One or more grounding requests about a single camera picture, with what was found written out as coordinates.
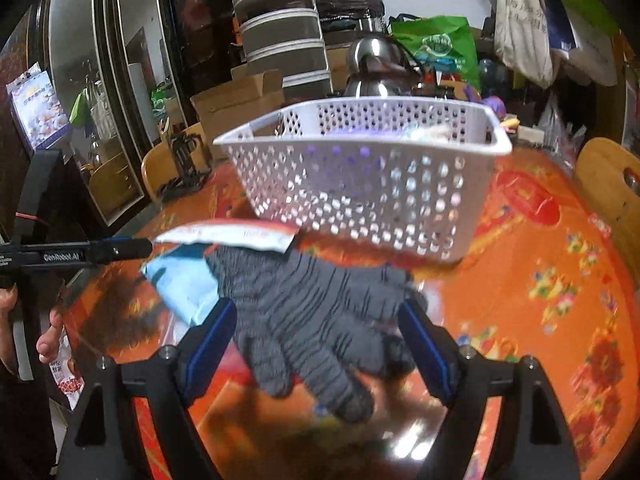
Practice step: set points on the wooden chair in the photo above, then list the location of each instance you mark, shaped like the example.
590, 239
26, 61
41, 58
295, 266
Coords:
158, 167
608, 175

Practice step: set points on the wooden chair back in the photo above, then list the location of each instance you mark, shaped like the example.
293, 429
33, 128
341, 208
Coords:
608, 175

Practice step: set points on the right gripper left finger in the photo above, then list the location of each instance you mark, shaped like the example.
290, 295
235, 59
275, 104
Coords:
201, 350

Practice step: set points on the purple packet in basket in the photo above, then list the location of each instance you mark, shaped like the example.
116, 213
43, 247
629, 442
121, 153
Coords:
351, 161

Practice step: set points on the white perforated plastic basket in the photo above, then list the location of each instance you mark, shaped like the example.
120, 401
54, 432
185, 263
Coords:
404, 173

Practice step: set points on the grey knit glove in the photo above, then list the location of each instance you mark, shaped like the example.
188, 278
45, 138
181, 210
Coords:
301, 317

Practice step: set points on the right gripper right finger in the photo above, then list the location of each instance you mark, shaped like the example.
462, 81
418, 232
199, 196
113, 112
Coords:
433, 350

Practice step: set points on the light blue packet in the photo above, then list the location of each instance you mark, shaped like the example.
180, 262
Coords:
183, 280

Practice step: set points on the white orange sachet packet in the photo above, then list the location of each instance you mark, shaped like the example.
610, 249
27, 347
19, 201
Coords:
264, 236

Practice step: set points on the beige canvas tote bag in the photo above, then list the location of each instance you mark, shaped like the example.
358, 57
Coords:
522, 40

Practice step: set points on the plastic drawer tower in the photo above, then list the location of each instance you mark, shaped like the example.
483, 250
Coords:
286, 35

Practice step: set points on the orange floral tablecloth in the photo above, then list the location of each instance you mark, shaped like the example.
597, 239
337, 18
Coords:
542, 277

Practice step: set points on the purple plastic scoop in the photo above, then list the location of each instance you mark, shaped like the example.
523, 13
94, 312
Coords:
493, 102

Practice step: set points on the person's left hand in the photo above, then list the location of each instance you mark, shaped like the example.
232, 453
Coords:
47, 344

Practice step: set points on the stainless steel kettle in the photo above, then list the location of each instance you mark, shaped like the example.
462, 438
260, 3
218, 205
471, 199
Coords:
379, 65

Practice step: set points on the cardboard box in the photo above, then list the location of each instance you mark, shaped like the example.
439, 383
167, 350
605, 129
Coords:
222, 108

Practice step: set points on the black metal stand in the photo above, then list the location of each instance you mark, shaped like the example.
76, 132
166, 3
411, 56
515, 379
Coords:
189, 180

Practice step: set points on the green shopping bag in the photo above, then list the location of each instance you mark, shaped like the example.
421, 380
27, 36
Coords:
444, 43

